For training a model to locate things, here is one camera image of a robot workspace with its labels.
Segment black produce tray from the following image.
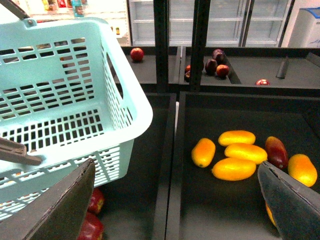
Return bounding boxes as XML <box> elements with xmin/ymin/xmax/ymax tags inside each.
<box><xmin>166</xmin><ymin>92</ymin><xmax>320</xmax><ymax>240</ymax></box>

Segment orange mango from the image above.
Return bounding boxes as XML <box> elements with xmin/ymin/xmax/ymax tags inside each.
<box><xmin>191</xmin><ymin>138</ymin><xmax>216</xmax><ymax>168</ymax></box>
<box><xmin>287</xmin><ymin>154</ymin><xmax>318</xmax><ymax>187</ymax></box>

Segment orange mango left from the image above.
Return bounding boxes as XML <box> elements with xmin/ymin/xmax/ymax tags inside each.
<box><xmin>191</xmin><ymin>138</ymin><xmax>216</xmax><ymax>168</ymax></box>

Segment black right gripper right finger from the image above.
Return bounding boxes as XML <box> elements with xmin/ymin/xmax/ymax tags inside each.
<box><xmin>257</xmin><ymin>161</ymin><xmax>320</xmax><ymax>240</ymax></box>

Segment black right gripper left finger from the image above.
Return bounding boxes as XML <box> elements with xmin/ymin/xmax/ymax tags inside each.
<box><xmin>0</xmin><ymin>158</ymin><xmax>96</xmax><ymax>240</ymax></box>

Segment light blue plastic basket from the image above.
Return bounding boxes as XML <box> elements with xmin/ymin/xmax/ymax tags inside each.
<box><xmin>0</xmin><ymin>17</ymin><xmax>153</xmax><ymax>220</ymax></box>

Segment orange mango right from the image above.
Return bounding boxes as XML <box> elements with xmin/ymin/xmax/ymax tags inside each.
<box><xmin>287</xmin><ymin>154</ymin><xmax>318</xmax><ymax>187</ymax></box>

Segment red apple on shelf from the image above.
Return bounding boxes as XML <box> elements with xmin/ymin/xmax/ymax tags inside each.
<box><xmin>130</xmin><ymin>47</ymin><xmax>145</xmax><ymax>62</ymax></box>

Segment yellow mango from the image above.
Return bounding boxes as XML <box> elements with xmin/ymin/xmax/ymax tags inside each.
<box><xmin>211</xmin><ymin>157</ymin><xmax>257</xmax><ymax>181</ymax></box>
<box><xmin>224</xmin><ymin>143</ymin><xmax>268</xmax><ymax>165</ymax></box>
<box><xmin>218</xmin><ymin>130</ymin><xmax>256</xmax><ymax>147</ymax></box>

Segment red mango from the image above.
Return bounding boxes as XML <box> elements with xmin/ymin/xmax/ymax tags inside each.
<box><xmin>265</xmin><ymin>136</ymin><xmax>289</xmax><ymax>170</ymax></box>

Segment black shelf post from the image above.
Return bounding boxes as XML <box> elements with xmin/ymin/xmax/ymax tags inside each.
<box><xmin>153</xmin><ymin>0</ymin><xmax>169</xmax><ymax>93</ymax></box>

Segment red apple under basket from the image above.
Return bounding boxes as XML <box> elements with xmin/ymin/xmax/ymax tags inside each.
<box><xmin>87</xmin><ymin>187</ymin><xmax>105</xmax><ymax>215</ymax></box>

